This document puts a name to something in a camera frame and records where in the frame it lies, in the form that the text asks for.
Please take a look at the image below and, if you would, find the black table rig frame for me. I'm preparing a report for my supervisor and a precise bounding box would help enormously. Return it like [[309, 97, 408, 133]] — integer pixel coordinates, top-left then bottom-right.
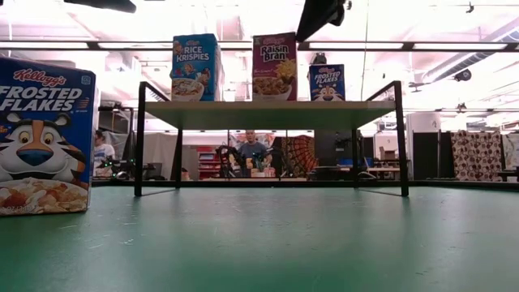
[[91, 178, 519, 192]]

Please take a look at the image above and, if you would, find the orange patterned hanging cloth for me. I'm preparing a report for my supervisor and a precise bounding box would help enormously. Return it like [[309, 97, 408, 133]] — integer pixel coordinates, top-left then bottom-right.
[[282, 135, 318, 178]]

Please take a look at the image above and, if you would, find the magenta Raisin Bran cereal box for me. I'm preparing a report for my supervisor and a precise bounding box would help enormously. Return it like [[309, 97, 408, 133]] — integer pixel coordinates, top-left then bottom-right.
[[251, 32, 298, 102]]

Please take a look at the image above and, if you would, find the black overhead frame beam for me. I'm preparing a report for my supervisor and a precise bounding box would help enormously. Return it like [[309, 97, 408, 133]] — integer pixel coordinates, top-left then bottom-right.
[[0, 39, 519, 52]]

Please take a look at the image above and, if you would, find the dark grey cabinet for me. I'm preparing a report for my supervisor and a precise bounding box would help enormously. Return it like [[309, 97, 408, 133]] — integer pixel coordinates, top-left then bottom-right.
[[314, 129, 354, 168]]

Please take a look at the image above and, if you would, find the silver ceiling duct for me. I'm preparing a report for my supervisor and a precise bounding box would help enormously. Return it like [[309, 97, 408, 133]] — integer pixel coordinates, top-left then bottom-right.
[[421, 18, 519, 83]]

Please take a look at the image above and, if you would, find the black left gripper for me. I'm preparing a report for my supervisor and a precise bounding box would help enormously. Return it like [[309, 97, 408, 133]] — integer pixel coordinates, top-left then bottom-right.
[[63, 0, 138, 15]]

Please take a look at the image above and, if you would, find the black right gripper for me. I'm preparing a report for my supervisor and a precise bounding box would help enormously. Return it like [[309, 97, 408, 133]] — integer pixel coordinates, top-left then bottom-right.
[[294, 0, 346, 43]]

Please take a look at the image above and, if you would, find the wooden tray board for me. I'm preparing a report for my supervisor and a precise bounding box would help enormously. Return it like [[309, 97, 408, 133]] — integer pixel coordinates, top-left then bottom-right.
[[134, 79, 410, 198]]

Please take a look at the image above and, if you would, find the blue Rice Krispies cereal box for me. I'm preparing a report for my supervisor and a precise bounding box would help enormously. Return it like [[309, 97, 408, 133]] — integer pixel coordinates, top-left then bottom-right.
[[170, 32, 225, 102]]

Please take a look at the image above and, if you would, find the person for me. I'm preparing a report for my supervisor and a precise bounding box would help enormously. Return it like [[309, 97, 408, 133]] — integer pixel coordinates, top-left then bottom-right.
[[93, 129, 118, 179], [237, 129, 273, 178]]

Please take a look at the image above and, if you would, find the green table mat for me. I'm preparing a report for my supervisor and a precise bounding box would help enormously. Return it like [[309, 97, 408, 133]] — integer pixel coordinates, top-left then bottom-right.
[[0, 186, 519, 292]]

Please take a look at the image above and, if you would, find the blue Frosted Flakes cereal box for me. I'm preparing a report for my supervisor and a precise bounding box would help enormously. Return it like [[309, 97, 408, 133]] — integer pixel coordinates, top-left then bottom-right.
[[308, 63, 347, 102], [0, 56, 97, 217]]

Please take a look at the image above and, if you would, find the white cabinet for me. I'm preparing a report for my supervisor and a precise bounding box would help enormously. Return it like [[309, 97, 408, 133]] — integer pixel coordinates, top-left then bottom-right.
[[405, 112, 442, 180]]

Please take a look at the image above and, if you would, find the red storage shelf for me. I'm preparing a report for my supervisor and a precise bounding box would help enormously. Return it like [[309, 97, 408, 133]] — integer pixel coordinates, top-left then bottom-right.
[[197, 145, 222, 180]]

